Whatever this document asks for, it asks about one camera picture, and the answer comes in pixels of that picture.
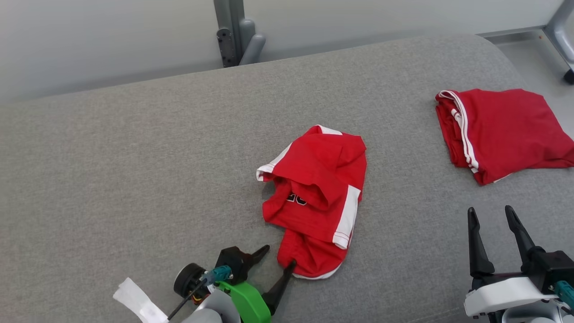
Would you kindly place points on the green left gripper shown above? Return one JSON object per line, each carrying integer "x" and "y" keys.
{"x": 249, "y": 305}

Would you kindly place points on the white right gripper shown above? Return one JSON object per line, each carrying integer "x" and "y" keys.
{"x": 502, "y": 294}

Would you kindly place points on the red Bulls jersey shirt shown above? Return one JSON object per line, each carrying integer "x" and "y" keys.
{"x": 506, "y": 130}

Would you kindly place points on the red shorts white stripes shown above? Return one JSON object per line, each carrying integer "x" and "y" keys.
{"x": 323, "y": 166}

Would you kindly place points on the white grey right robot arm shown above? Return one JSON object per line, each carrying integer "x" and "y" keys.
{"x": 529, "y": 316}

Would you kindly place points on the white paper label strip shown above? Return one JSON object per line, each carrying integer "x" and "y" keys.
{"x": 134, "y": 298}

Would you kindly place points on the grey partition foot with caster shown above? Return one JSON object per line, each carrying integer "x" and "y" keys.
{"x": 560, "y": 31}

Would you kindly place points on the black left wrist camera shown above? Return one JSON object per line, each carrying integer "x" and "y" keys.
{"x": 231, "y": 260}

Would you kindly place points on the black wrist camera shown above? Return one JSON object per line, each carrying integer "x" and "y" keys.
{"x": 554, "y": 267}
{"x": 231, "y": 260}

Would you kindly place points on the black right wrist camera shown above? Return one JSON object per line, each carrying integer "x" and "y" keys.
{"x": 554, "y": 267}

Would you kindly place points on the grey partition base rail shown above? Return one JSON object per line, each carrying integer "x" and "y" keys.
{"x": 511, "y": 35}

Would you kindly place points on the grey metal post bracket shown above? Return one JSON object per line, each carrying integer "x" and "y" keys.
{"x": 228, "y": 22}

